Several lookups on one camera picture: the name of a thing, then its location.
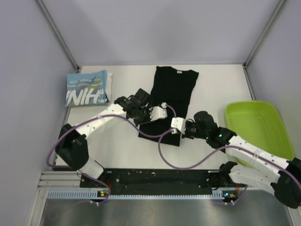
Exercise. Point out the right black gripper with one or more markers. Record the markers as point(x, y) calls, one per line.
point(188, 123)

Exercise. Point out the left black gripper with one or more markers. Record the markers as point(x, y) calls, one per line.
point(147, 119)

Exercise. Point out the black t shirt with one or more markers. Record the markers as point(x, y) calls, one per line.
point(173, 87)

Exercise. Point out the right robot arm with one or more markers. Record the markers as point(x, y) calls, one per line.
point(276, 175)

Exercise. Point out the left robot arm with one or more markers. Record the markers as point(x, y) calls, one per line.
point(73, 142)

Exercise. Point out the folded blue printed t shirt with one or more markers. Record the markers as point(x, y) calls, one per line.
point(86, 89)

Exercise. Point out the green plastic bin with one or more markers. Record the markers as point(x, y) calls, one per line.
point(259, 123)

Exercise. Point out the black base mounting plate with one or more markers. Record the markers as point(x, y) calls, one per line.
point(165, 181)

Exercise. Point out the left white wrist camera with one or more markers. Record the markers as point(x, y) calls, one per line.
point(158, 112)

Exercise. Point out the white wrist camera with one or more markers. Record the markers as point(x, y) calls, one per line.
point(158, 112)
point(178, 125)

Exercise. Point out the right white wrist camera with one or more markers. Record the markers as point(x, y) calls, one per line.
point(178, 125)

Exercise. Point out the light blue cable duct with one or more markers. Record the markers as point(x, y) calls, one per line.
point(100, 195)

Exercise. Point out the aluminium front rail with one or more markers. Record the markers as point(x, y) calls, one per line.
point(67, 179)

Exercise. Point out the left aluminium frame post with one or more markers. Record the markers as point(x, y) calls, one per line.
point(57, 34)

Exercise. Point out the aluminium frame post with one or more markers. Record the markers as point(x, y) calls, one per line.
point(266, 30)
point(57, 34)

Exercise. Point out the right aluminium frame post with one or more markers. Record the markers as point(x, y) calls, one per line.
point(266, 30)

